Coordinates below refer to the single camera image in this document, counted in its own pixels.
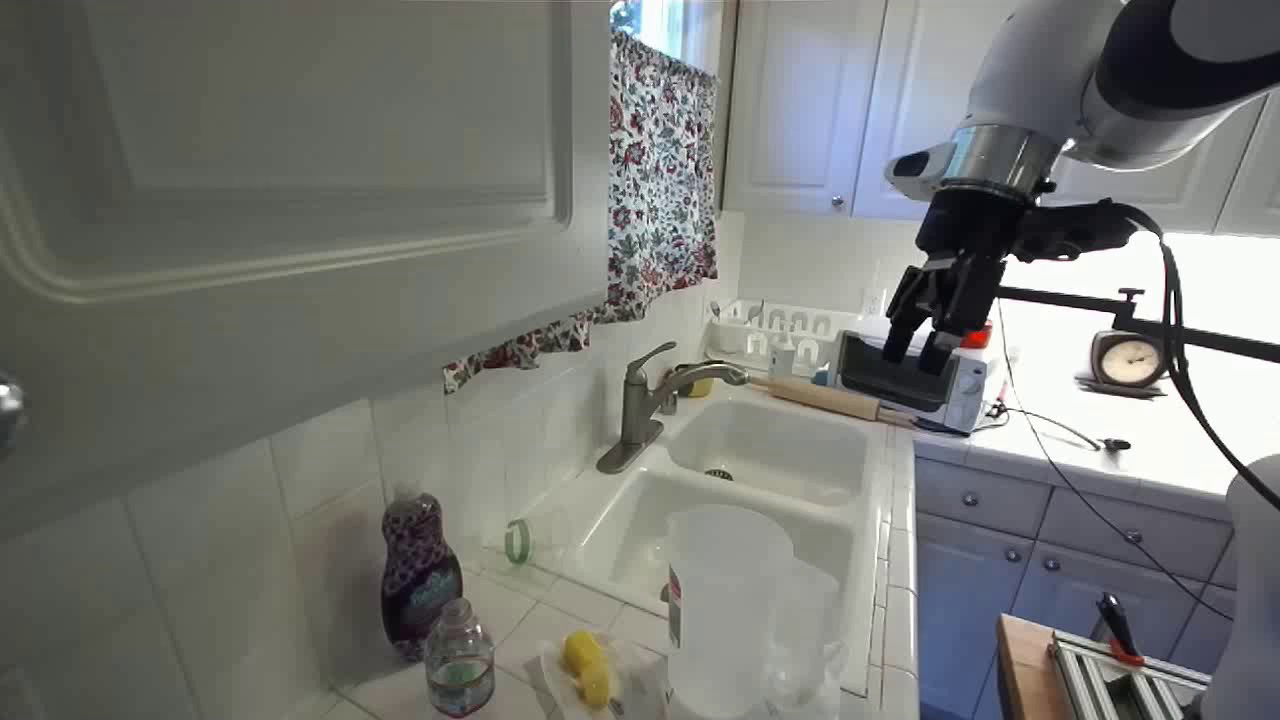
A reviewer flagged large white cabinet door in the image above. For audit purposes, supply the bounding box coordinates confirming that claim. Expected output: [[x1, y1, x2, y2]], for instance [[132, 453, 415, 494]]
[[0, 0, 618, 542]]

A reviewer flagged white countertop organizer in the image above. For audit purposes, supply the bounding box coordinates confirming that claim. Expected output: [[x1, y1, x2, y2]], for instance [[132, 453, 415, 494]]
[[698, 298, 861, 391]]

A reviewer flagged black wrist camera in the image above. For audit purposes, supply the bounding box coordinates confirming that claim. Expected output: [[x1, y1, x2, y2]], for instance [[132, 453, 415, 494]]
[[1017, 197, 1144, 269]]

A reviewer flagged white box with red lid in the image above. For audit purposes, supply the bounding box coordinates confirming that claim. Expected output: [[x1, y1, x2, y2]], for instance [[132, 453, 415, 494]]
[[932, 319, 1007, 439]]

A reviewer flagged red black screwdriver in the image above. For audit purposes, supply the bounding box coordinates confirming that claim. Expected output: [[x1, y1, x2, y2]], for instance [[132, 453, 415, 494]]
[[1092, 590, 1147, 670]]

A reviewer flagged yellow sponge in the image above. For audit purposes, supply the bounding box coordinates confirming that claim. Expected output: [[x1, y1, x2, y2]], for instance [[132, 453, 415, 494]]
[[555, 630, 618, 713]]

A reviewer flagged window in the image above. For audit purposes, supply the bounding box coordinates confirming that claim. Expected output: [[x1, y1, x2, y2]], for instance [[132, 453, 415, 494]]
[[606, 0, 732, 82]]

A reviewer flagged white upper cabinet door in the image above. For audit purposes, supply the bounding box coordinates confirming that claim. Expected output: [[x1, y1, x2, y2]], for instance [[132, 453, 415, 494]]
[[724, 0, 891, 217], [851, 0, 1020, 226], [1045, 91, 1280, 239]]

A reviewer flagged purple dish soap bottle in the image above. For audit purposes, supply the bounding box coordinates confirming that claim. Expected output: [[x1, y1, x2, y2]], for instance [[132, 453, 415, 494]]
[[377, 488, 468, 665]]

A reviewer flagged clear glass with green ring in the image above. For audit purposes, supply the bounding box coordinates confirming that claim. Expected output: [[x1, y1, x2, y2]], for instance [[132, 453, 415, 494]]
[[501, 517, 534, 568]]

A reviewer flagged white plastic pitcher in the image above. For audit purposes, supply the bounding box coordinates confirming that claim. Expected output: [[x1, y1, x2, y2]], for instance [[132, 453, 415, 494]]
[[659, 500, 798, 720]]

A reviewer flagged silver metal rail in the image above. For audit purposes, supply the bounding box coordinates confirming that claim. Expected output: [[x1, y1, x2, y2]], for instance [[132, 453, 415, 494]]
[[1045, 630, 1214, 720]]

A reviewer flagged pale blue lower cabinet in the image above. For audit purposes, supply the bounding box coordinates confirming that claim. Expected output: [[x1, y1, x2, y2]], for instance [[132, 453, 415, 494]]
[[910, 445, 1238, 720]]

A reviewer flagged round dial kitchen scale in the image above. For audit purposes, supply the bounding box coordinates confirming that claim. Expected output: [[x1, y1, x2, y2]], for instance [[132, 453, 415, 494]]
[[1084, 286, 1181, 399]]

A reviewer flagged clear glass jar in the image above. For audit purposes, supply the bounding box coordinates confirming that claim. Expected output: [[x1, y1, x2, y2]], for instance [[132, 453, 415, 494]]
[[421, 597, 501, 720]]

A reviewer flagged black metal rod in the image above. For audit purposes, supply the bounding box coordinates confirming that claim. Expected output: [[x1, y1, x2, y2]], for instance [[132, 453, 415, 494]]
[[994, 281, 1280, 370]]

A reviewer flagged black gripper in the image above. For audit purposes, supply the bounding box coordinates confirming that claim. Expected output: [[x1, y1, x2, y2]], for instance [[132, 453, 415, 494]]
[[878, 186, 1038, 383]]

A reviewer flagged wooden board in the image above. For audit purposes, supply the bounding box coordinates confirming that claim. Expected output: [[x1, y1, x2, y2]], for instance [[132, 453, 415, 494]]
[[994, 613, 1087, 720]]

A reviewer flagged thin black cable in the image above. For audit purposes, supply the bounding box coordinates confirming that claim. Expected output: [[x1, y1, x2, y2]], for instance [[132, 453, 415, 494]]
[[991, 306, 1247, 633]]

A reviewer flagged silver cabinet knob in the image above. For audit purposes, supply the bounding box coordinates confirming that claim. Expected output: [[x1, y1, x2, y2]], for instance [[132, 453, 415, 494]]
[[0, 377, 31, 460]]

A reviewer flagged brushed steel faucet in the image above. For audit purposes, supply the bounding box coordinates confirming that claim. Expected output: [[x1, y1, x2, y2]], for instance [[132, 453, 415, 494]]
[[593, 336, 750, 480]]

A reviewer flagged clear plastic cup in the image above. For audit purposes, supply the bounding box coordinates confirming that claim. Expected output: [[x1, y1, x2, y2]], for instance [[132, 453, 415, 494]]
[[765, 558, 846, 713]]

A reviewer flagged floral curtain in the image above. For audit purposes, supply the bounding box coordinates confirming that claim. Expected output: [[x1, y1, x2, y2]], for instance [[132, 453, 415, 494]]
[[439, 32, 724, 398]]

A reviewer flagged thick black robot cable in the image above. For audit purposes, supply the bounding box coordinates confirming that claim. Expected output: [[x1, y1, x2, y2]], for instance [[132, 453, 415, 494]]
[[1094, 197, 1280, 512]]

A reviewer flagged white double basin sink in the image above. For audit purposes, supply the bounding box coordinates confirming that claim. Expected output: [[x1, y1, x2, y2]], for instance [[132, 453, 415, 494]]
[[511, 382, 924, 699]]

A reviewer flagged black box appliance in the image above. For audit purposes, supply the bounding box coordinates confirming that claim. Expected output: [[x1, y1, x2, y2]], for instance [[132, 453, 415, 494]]
[[837, 325, 962, 418]]

